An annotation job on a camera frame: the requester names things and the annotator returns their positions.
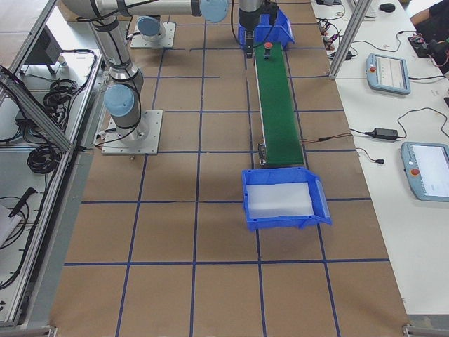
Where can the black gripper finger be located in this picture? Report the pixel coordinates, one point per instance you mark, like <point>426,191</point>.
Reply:
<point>249,49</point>

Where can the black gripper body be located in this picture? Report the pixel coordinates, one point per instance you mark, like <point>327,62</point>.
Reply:
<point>248,25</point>

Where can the red push button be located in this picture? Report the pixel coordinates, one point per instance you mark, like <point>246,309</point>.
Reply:
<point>267,50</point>

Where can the blue source bin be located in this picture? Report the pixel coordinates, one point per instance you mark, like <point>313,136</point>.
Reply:
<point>281,31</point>

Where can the green conveyor belt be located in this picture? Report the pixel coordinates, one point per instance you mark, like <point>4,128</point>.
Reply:
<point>281,144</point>

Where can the black computer mouse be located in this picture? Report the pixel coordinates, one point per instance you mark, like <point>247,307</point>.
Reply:
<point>387,7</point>

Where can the far teach pendant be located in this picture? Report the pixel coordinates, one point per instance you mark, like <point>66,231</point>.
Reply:
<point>389,74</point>

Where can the teach pendant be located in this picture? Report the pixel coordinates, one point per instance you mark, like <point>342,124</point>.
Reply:
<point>426,169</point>
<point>389,74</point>

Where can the black power adapter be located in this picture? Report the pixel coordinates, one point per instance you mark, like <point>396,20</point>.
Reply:
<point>385,133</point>

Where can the blue destination bin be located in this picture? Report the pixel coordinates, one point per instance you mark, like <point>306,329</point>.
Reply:
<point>271,176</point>

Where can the white foam sheet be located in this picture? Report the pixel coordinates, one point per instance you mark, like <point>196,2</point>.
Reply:
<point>284,199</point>

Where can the near teach pendant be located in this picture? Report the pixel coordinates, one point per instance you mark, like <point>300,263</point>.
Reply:
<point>426,169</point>

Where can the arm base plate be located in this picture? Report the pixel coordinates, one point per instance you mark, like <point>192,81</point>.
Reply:
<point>143,140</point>
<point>163,39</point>

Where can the aluminium frame post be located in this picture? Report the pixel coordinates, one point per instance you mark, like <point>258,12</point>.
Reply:
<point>348,37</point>

